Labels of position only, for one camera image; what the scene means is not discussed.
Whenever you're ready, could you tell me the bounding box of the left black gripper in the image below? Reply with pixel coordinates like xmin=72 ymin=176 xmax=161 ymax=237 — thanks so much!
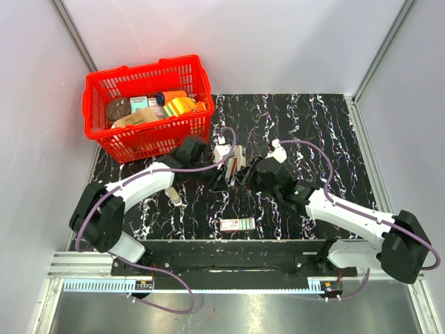
xmin=190 ymin=154 xmax=229 ymax=192

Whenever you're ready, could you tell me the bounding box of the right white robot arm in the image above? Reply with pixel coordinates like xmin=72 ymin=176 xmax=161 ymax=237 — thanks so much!
xmin=236 ymin=157 xmax=431 ymax=284

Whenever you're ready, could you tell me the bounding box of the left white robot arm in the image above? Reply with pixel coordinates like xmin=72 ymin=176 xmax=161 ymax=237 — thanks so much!
xmin=70 ymin=136 xmax=236 ymax=275

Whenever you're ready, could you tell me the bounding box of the white staple box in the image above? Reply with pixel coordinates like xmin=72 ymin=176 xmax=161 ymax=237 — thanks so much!
xmin=220 ymin=217 xmax=256 ymax=232

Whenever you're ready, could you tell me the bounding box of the red plastic shopping basket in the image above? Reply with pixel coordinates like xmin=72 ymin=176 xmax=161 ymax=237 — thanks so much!
xmin=82 ymin=55 xmax=215 ymax=163

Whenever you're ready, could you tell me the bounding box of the black marble pattern mat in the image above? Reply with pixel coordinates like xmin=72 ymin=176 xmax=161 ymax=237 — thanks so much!
xmin=123 ymin=93 xmax=377 ymax=240

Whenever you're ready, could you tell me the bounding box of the yellow green box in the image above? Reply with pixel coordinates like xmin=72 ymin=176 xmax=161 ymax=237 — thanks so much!
xmin=162 ymin=97 xmax=196 ymax=118

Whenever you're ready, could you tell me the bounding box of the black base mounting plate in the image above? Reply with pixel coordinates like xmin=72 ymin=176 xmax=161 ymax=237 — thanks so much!
xmin=111 ymin=239 xmax=358 ymax=279

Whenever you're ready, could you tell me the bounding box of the orange cylinder can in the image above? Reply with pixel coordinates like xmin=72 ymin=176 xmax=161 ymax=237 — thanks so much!
xmin=156 ymin=90 xmax=188 ymax=106

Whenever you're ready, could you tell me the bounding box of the brown cardboard box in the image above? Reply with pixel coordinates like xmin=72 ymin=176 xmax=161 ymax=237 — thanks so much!
xmin=112 ymin=107 xmax=160 ymax=128

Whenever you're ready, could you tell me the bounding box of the teal white box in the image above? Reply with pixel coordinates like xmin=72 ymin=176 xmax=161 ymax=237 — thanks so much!
xmin=129 ymin=96 xmax=149 ymax=113

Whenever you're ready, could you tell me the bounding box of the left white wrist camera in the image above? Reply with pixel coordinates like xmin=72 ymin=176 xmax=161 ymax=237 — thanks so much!
xmin=213 ymin=136 xmax=232 ymax=169

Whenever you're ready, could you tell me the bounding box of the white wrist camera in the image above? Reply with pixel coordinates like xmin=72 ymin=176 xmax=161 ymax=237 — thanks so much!
xmin=213 ymin=136 xmax=232 ymax=169
xmin=267 ymin=138 xmax=287 ymax=164

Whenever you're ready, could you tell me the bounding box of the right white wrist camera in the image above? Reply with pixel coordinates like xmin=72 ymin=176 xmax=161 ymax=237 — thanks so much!
xmin=267 ymin=138 xmax=287 ymax=164

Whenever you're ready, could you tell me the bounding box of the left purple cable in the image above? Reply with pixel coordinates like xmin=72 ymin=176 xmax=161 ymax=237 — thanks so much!
xmin=74 ymin=127 xmax=237 ymax=314

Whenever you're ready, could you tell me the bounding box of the purple cable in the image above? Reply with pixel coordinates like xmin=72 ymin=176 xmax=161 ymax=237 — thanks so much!
xmin=277 ymin=140 xmax=439 ymax=302
xmin=74 ymin=127 xmax=237 ymax=314

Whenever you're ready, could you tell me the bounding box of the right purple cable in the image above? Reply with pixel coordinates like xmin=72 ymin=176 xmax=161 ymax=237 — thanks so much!
xmin=277 ymin=140 xmax=439 ymax=302

